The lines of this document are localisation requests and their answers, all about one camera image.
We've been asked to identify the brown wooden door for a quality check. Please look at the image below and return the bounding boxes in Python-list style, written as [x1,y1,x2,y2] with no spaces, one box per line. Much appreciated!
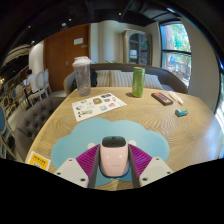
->
[43,23,92,94]

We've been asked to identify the cream squeeze tube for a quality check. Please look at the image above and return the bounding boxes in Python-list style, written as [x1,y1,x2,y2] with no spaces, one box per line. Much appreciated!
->
[167,90,185,107]

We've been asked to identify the blue upholstered chairs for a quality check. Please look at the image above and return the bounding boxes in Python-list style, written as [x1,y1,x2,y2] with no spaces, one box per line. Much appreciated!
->
[0,104,16,161]

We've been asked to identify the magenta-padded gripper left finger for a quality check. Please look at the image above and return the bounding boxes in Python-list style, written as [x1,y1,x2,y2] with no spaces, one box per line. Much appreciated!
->
[53,144,102,189]

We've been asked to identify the arched glass-door cabinet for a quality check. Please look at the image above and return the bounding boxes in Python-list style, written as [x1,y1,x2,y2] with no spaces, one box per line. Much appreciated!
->
[121,28,154,67]

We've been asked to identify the ceiling spot lights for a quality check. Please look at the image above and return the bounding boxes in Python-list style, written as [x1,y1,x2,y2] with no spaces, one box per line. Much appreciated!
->
[29,7,178,46]

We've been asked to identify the blue-green gum pack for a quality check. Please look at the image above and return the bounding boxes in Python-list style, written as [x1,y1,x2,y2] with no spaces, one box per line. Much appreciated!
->
[174,108,189,118]

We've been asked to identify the pink computer mouse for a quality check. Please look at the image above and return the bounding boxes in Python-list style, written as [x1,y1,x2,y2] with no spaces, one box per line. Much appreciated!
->
[99,135,130,179]

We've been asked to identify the black and orange flat box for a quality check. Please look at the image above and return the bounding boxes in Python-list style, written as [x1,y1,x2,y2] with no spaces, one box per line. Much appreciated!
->
[150,92,175,107]

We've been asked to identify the person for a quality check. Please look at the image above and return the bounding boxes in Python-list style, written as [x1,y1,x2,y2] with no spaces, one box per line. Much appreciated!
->
[24,68,39,95]

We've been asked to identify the clear plastic tumbler with lid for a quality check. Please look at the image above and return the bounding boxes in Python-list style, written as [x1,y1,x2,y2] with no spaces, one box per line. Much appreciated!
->
[72,55,93,98]

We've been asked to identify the green drink can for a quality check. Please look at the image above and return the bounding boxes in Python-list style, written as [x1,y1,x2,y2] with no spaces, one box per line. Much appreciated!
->
[131,66,146,99]

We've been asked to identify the yellow square card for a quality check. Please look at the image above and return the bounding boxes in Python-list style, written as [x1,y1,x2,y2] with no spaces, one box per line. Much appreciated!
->
[25,150,52,172]

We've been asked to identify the black-framed window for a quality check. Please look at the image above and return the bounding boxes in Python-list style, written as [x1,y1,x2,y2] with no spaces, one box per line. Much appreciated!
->
[159,21,193,88]

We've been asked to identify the grey tufted sofa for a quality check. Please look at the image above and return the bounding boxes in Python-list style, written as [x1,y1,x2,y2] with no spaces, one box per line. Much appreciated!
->
[14,94,68,163]

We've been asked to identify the brown curved bench sofa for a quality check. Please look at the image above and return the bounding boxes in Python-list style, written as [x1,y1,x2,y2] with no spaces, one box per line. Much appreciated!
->
[63,63,189,96]

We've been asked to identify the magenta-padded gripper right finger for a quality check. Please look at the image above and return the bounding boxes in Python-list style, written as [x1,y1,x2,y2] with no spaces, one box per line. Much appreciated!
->
[127,143,174,188]

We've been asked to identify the white dining chairs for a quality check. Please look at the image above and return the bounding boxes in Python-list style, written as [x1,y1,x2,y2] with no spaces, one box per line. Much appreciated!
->
[28,68,55,108]

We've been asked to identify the blue cloud-shaped mouse pad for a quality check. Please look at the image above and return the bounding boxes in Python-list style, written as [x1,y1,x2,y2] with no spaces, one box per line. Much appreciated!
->
[50,117,171,188]

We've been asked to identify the white sticker sheet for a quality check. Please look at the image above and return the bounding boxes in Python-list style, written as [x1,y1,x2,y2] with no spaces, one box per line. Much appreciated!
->
[71,92,128,123]

